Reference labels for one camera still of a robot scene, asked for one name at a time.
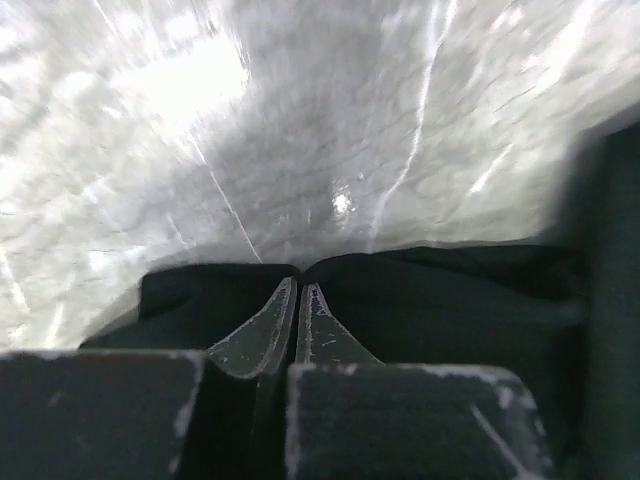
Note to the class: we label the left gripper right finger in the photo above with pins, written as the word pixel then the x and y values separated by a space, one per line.
pixel 351 416

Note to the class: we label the black printed t-shirt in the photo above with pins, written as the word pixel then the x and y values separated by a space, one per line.
pixel 567 324

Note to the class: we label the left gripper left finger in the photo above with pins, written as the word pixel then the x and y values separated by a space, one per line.
pixel 152 414

